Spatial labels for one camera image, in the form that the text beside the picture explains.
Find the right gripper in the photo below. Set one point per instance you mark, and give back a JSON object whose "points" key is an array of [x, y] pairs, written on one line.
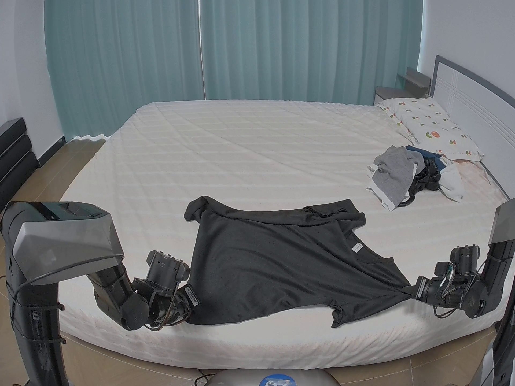
{"points": [[428, 290]]}

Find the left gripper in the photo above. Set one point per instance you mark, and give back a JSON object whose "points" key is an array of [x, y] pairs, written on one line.
{"points": [[192, 296]]}

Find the black T-shirt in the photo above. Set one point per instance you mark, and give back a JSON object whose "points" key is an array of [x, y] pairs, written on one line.
{"points": [[281, 263]]}

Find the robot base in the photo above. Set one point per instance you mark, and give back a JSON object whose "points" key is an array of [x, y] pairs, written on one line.
{"points": [[241, 378]]}

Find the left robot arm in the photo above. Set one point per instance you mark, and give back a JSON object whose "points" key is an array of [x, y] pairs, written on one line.
{"points": [[60, 239]]}

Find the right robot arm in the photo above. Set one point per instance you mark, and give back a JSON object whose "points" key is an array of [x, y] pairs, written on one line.
{"points": [[489, 280]]}

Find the bed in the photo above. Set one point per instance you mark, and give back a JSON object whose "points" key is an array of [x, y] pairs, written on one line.
{"points": [[241, 155]]}

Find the white garment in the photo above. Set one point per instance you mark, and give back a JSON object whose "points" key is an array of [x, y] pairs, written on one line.
{"points": [[452, 183]]}

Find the black garment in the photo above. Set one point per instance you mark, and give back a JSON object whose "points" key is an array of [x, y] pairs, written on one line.
{"points": [[426, 179]]}

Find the grey and white shorts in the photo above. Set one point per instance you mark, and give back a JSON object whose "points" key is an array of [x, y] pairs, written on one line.
{"points": [[396, 171]]}

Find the dark blue garment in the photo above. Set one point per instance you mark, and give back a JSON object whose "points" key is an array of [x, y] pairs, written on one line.
{"points": [[418, 149]]}

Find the white printed pillow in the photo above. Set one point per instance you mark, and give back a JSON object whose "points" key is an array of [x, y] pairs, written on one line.
{"points": [[434, 127]]}

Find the grey bedside table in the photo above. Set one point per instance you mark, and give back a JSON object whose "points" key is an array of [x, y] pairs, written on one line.
{"points": [[392, 93]]}

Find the black chest of drawers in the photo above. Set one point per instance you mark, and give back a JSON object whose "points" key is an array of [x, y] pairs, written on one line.
{"points": [[16, 155]]}

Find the blue-green curtain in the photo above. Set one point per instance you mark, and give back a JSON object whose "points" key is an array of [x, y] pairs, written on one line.
{"points": [[120, 54], [301, 38]]}

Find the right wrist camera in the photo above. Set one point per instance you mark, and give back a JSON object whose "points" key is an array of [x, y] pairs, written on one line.
{"points": [[442, 271]]}

